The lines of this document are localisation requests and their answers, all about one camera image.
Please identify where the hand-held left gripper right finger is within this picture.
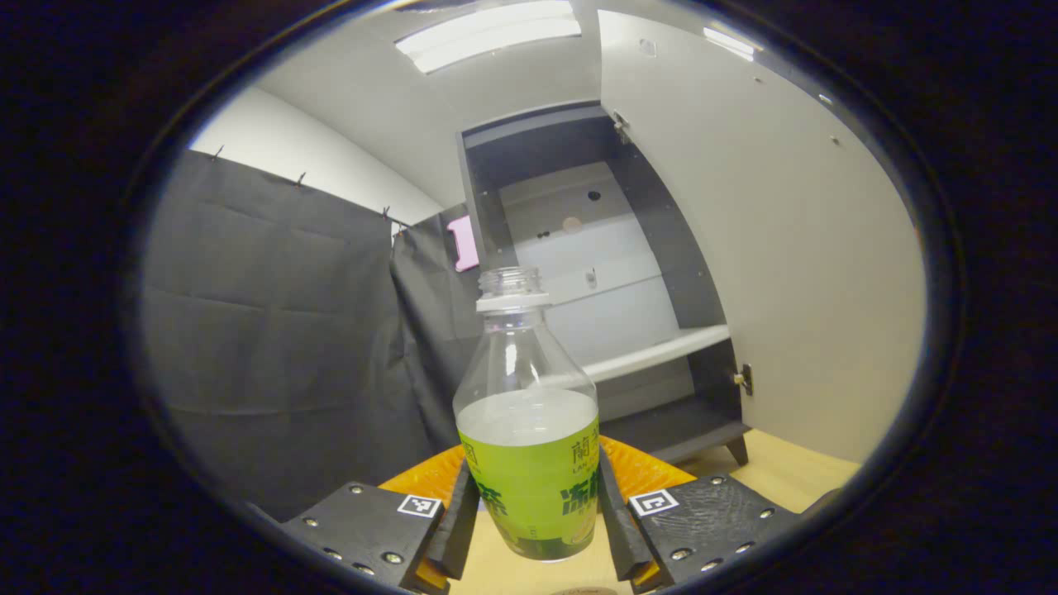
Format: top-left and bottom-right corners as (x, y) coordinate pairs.
(597, 436), (801, 592)

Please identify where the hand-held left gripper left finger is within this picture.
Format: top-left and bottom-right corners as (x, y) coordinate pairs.
(279, 445), (482, 595)

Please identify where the clear bottle green label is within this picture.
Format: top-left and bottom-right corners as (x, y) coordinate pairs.
(452, 266), (600, 563)

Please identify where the beige cabinet door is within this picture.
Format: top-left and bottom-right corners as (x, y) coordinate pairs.
(597, 8), (927, 464)

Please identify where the white cabinet shelf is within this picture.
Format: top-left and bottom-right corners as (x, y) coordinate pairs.
(579, 324), (732, 383)

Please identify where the black backdrop cloth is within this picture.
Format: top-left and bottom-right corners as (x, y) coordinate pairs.
(388, 202), (501, 464)
(139, 149), (414, 523)

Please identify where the long ceiling light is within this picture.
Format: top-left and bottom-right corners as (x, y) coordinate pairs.
(703, 25), (758, 64)
(394, 0), (583, 74)

